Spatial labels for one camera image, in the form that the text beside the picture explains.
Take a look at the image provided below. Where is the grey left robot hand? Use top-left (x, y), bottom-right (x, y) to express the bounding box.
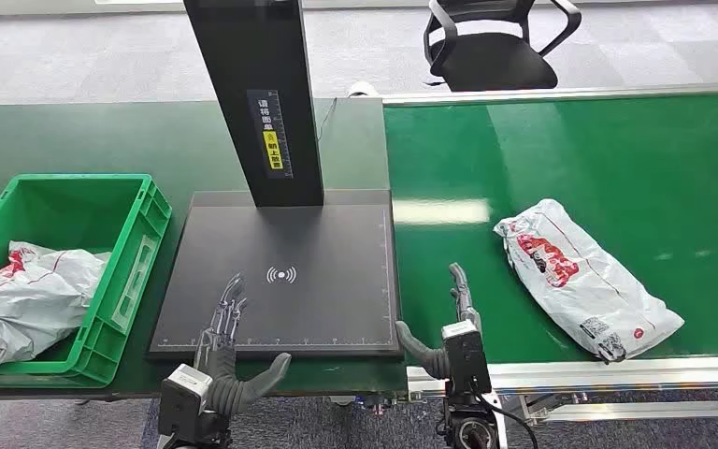
top-left (193, 272), bottom-right (293, 416)

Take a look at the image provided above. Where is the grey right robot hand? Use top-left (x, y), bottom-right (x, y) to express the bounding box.
top-left (395, 262), bottom-right (484, 381)

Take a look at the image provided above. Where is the white red-printed poly mailer package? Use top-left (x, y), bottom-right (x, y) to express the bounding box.
top-left (494, 198), bottom-right (686, 365)

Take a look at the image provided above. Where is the black inbound scanner machine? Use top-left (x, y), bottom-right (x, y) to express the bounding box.
top-left (147, 0), bottom-right (404, 363)

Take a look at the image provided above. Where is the green conveyor belt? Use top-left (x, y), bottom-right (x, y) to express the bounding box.
top-left (383, 93), bottom-right (718, 367)

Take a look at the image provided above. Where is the crumpled white red-printed mailer package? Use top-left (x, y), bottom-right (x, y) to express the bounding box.
top-left (0, 240), bottom-right (112, 372)

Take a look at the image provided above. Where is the green plastic crate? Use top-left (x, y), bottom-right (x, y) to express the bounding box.
top-left (0, 173), bottom-right (173, 390)

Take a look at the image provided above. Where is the white round object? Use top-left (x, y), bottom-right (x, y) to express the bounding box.
top-left (347, 80), bottom-right (381, 100)

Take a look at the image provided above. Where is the black office chair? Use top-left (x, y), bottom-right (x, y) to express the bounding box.
top-left (423, 0), bottom-right (583, 93)

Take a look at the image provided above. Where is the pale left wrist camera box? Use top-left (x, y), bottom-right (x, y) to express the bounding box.
top-left (158, 363), bottom-right (213, 436)

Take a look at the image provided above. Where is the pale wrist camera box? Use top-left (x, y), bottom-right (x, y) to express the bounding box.
top-left (158, 363), bottom-right (213, 436)
top-left (441, 319), bottom-right (493, 396)

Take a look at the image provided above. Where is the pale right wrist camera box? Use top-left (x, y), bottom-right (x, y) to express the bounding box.
top-left (441, 319), bottom-right (493, 396)

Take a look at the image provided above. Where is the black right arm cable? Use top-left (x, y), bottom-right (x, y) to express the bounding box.
top-left (471, 386), bottom-right (541, 449)

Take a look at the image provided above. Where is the thin black cable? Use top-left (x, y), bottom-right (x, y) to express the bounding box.
top-left (318, 96), bottom-right (339, 141)

